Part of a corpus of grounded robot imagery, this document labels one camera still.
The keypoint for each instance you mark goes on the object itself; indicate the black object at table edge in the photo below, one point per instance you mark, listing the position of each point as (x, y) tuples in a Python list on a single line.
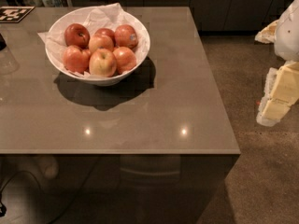
[(3, 43)]

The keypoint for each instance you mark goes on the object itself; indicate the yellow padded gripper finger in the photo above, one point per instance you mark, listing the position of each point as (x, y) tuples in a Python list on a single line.
[(281, 92)]

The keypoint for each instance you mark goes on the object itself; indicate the black white fiducial marker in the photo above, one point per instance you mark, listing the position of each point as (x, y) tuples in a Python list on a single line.
[(11, 14)]

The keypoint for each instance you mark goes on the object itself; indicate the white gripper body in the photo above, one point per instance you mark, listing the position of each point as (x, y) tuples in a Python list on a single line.
[(288, 34)]

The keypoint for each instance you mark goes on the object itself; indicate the white paper bowl liner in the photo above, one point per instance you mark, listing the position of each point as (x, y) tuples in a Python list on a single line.
[(99, 16)]

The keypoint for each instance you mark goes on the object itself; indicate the white ceramic bowl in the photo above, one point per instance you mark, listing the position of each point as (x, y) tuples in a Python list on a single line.
[(124, 75)]

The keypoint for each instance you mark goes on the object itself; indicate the yellow-red front apple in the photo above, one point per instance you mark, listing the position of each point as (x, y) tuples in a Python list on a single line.
[(102, 63)]

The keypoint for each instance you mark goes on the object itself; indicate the dark red back-left apple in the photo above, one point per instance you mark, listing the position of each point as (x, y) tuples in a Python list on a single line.
[(76, 34)]

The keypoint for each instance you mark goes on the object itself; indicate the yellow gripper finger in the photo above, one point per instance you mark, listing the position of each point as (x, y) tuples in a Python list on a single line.
[(267, 34)]

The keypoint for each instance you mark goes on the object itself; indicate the red apple with sticker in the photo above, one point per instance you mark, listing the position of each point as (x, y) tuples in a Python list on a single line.
[(125, 36)]

